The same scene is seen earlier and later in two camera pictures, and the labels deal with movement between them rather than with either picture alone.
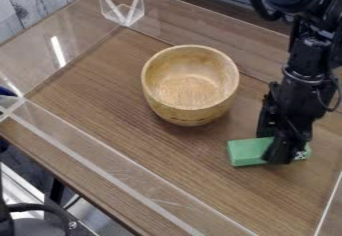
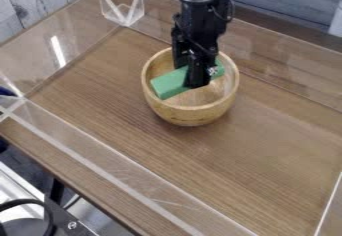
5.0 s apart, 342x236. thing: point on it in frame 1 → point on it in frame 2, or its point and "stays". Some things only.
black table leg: x=58 y=191 stays
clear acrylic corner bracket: x=123 y=14 stays
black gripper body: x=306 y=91 → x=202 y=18
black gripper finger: x=288 y=142 → x=201 y=67
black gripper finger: x=269 y=117 → x=182 y=53
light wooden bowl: x=190 y=81 stays
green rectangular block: x=247 y=151 → x=171 y=83
